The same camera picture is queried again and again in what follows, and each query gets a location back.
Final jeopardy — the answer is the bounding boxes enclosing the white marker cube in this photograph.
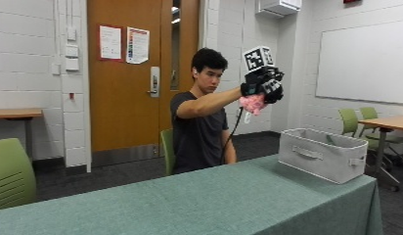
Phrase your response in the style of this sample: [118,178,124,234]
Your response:
[241,45,276,73]

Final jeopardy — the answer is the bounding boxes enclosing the person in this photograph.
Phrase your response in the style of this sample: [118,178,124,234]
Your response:
[168,47,243,175]

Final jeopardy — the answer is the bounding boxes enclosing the whiteboard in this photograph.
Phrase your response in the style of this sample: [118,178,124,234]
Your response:
[314,20,403,106]

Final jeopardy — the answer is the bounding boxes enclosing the grey fabric storage bin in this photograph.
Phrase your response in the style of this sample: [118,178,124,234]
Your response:
[277,127,370,185]

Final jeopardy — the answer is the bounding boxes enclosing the wooden table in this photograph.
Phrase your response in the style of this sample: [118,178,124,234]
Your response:
[0,108,45,161]
[357,115,403,193]

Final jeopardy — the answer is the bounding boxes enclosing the wooden door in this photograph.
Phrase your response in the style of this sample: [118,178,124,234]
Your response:
[86,0,201,154]

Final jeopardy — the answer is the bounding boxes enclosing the colourful paper notice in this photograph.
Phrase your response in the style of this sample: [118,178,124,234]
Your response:
[124,26,151,65]

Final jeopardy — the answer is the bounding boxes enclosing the white paper notice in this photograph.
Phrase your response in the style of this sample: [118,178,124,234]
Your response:
[99,24,123,62]

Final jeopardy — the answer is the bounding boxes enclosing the green tablecloth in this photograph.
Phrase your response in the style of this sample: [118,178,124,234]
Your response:
[0,153,385,235]

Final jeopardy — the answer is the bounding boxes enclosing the black glove cable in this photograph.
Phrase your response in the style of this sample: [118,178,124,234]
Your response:
[219,106,245,165]

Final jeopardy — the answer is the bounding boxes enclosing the white wall unit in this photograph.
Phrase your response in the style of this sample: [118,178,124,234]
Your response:
[254,0,302,19]

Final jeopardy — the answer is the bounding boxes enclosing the silver door handle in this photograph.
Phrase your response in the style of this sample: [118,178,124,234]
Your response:
[146,66,162,99]

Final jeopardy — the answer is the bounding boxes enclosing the white wall switch box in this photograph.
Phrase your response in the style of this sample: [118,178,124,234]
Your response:
[65,58,81,72]
[65,44,81,59]
[66,26,78,42]

